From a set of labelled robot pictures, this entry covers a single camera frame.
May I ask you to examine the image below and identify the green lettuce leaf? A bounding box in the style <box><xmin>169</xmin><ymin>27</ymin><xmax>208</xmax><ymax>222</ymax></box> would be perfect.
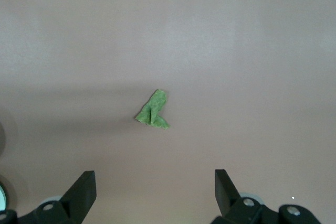
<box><xmin>135</xmin><ymin>89</ymin><xmax>171</xmax><ymax>131</ymax></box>

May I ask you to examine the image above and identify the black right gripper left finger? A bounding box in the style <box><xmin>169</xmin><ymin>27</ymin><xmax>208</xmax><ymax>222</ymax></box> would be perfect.
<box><xmin>15</xmin><ymin>170</ymin><xmax>97</xmax><ymax>224</ymax></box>

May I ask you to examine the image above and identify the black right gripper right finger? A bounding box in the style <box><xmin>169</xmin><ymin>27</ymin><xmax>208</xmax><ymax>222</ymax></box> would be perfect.
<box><xmin>211</xmin><ymin>168</ymin><xmax>322</xmax><ymax>224</ymax></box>

